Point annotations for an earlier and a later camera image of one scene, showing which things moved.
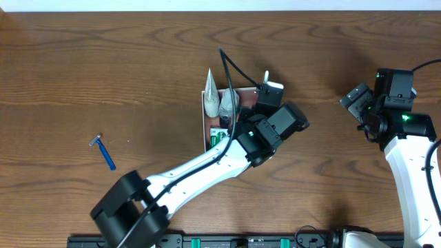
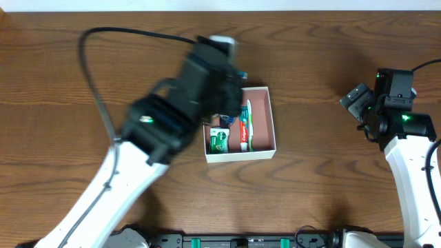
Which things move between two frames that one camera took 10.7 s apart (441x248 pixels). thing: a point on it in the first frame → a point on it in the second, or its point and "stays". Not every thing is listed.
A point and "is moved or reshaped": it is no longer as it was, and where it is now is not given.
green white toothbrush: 266,76 is moved or reshaped
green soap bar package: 216,134 stays
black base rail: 222,240 stays
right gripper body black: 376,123 stays
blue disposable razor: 105,151 → 242,74
